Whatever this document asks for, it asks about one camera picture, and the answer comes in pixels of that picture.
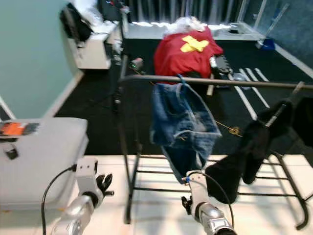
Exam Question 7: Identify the plain black garment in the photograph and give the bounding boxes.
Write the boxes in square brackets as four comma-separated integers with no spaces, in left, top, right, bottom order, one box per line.
[204,98,294,191]

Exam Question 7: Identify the blue plastic hanger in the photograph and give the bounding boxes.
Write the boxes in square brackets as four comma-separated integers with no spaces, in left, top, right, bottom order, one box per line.
[176,73,190,89]

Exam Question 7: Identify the grey upholstered ottoman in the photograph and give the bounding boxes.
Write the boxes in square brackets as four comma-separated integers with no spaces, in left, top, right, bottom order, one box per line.
[0,117,89,211]

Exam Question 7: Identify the blue denim shorts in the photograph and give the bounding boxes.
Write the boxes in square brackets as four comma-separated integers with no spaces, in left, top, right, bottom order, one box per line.
[149,82,223,186]

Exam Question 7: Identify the small black device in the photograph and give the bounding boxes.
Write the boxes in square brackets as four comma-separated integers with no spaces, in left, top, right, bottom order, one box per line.
[5,145,19,160]

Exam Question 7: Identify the small orange box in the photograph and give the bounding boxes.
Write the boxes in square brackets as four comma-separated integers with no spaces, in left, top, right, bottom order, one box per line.
[1,122,25,137]

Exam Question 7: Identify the long white flat slat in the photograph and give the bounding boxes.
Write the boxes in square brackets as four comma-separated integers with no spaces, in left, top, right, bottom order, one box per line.
[227,73,257,119]

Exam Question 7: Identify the small grey box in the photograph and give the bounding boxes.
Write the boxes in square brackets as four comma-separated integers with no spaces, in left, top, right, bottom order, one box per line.
[131,58,145,74]

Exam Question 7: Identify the black tripod stand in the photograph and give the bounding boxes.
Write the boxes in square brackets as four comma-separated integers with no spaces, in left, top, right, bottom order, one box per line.
[110,24,128,114]

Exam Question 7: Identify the white shelf unit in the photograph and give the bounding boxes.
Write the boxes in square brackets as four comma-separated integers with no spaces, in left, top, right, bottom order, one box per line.
[73,22,123,70]

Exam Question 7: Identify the black metal clothes rack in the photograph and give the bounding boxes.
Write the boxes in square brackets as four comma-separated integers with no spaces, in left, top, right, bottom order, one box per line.
[116,73,313,231]

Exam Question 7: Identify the red cloth with yellow print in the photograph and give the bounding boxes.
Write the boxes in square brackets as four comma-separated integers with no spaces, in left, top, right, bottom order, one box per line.
[153,27,224,86]

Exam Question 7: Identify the black electronic box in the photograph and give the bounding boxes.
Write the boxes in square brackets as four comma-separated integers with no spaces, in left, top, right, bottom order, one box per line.
[210,55,233,79]

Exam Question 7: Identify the black backpack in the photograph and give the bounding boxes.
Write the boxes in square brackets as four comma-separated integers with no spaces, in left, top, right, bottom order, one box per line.
[60,4,93,47]

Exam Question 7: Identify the black fabric bag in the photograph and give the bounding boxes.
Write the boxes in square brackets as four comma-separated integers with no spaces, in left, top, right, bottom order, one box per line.
[99,0,125,21]

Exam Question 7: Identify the white soft bundle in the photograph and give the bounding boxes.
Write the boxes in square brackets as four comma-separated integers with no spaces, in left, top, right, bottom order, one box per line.
[73,0,103,23]

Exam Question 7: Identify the crumpled white plastic bag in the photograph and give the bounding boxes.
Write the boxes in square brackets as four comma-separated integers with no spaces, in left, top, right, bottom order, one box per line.
[164,16,206,36]

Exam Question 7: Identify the dark curtain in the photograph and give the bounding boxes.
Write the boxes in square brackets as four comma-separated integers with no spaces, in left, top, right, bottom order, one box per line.
[125,0,245,24]

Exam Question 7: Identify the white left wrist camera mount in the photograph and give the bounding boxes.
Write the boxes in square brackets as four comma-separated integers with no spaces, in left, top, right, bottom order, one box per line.
[76,157,99,195]

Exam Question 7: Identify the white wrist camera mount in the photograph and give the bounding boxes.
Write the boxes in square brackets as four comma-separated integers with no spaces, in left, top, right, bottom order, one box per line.
[76,157,99,195]
[186,170,210,206]

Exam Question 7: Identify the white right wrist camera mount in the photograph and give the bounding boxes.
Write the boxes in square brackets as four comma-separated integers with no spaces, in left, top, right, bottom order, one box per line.
[186,170,210,206]

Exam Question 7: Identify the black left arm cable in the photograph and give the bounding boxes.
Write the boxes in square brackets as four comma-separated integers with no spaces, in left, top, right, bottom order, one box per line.
[41,165,78,235]

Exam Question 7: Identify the yellow cord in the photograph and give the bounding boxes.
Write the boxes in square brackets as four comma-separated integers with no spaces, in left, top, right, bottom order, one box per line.
[144,73,243,138]

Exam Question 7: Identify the blue dustpan with long handle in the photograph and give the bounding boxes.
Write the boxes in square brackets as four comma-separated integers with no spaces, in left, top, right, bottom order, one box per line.
[255,4,290,50]

